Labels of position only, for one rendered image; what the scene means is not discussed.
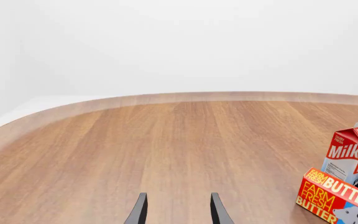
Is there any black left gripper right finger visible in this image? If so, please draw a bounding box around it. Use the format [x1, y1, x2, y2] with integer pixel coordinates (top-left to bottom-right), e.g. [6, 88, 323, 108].
[210, 192, 236, 224]

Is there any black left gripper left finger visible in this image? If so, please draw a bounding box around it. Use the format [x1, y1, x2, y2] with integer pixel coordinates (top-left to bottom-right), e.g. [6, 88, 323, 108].
[123, 192, 148, 224]

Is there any red butter box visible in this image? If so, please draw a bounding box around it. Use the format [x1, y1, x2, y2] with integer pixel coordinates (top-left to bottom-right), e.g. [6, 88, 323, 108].
[295, 167, 358, 224]

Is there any red and white milk carton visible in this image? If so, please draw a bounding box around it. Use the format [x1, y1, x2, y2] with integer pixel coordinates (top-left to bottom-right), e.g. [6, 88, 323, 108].
[321, 118, 358, 189]

